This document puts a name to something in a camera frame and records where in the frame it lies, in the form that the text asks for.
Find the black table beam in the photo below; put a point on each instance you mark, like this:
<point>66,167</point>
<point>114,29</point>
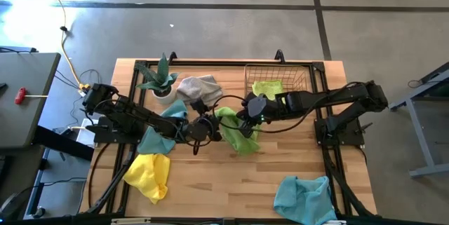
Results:
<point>63,142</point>

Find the grey side table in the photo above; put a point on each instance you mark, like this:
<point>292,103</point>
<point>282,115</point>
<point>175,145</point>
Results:
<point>28,74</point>

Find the black aluminium table frame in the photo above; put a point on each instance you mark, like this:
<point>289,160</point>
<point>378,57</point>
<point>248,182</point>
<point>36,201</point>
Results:
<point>228,63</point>

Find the white box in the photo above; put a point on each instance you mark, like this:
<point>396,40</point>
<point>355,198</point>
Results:
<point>86,134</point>

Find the silver aluminium bar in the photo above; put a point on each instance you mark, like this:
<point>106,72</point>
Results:
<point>339,223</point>
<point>129,221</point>

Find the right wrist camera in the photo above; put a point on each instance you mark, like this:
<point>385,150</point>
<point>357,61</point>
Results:
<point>257,106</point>

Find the yellow microfiber towel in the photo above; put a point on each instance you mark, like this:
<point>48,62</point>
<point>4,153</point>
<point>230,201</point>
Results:
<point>147,176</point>

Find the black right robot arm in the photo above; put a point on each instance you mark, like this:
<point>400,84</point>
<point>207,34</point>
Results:
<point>333,95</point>

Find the potted plant in white pot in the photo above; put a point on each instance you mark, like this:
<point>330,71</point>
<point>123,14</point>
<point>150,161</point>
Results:
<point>161,85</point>

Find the teal microfiber towel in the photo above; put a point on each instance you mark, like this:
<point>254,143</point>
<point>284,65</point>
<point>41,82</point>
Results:
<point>156,144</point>

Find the green microfiber towel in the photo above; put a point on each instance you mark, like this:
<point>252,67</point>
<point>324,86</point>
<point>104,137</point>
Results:
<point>242,141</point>

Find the grey metal desk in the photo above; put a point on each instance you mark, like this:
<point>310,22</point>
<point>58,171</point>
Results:
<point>417,123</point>

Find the grey microfiber towel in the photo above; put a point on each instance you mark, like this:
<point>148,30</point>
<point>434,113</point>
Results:
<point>198,90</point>

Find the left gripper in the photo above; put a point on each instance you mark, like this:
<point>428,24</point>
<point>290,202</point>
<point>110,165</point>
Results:
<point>203,132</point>

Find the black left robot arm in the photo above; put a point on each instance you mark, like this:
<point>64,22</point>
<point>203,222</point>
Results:
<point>140,116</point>

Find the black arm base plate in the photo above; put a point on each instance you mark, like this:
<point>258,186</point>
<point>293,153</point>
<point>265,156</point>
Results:
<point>350,137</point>
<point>105,135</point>

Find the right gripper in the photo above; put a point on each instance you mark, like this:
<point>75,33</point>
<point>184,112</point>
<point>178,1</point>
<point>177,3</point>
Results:
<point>273,113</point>

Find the lime yellow-green microfiber towel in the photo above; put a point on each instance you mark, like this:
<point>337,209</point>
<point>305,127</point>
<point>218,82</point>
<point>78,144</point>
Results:
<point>268,88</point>

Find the light blue microfiber towel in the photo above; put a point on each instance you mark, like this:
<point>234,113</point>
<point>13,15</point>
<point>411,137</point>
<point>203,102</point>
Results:
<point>305,200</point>

